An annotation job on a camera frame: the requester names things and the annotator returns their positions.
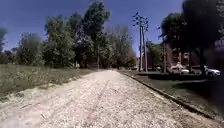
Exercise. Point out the utility pole with crossarms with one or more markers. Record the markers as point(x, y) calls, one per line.
point(142, 43)

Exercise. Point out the pale gravel path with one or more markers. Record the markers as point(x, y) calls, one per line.
point(100, 103)

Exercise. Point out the row of green trees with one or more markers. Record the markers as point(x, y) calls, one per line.
point(73, 43)

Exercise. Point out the thin utility pole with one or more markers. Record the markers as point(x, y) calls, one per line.
point(164, 55)

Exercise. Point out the stone kerb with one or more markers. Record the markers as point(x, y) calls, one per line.
point(166, 95)

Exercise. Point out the brick building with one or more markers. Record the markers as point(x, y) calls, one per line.
point(176, 55)

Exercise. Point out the white car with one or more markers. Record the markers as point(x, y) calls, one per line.
point(178, 70)

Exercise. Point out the dry grass field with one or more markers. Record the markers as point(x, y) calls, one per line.
point(30, 77)

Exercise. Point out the shaded grass strip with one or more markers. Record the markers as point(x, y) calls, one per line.
point(200, 90)

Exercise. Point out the pale car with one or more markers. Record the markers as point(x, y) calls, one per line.
point(206, 71)

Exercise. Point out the dark broad tree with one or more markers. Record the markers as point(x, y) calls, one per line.
point(200, 30)

